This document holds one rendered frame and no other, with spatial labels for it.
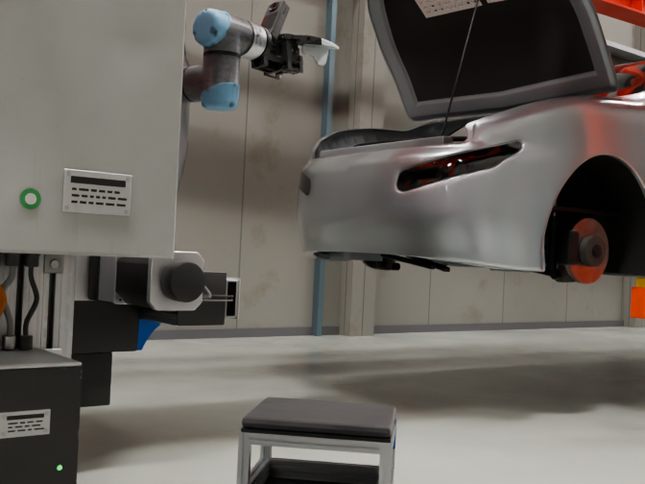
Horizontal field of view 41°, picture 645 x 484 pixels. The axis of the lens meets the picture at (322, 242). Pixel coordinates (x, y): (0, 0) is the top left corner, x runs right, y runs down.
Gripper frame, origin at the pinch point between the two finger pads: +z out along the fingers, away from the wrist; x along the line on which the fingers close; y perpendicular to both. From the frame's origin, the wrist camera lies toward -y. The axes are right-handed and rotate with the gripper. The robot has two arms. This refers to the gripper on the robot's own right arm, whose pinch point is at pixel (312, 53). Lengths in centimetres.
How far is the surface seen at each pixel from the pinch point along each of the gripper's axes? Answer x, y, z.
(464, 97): -118, -70, 308
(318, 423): -24, 88, 24
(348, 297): -359, 37, 513
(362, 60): -325, -186, 512
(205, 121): -391, -117, 363
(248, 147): -382, -98, 406
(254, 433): -38, 89, 15
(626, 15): -100, -190, 593
